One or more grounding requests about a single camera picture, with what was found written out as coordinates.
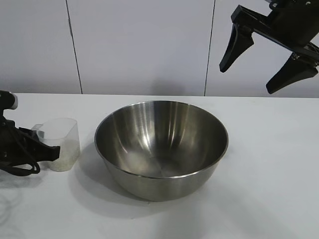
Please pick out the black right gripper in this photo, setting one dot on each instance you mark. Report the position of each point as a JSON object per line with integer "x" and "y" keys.
{"x": 291, "y": 27}

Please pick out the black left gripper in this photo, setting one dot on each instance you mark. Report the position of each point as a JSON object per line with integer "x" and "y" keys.
{"x": 17, "y": 147}

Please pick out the clear plastic measuring cup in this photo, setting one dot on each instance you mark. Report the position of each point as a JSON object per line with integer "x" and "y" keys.
{"x": 67, "y": 132}

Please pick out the white uncooked rice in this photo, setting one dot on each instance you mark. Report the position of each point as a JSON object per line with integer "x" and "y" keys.
{"x": 67, "y": 156}

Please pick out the stainless steel mixing bowl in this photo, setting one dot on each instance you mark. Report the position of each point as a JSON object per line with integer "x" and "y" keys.
{"x": 154, "y": 184}

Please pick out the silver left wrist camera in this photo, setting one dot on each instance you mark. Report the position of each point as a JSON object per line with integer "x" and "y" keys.
{"x": 10, "y": 99}

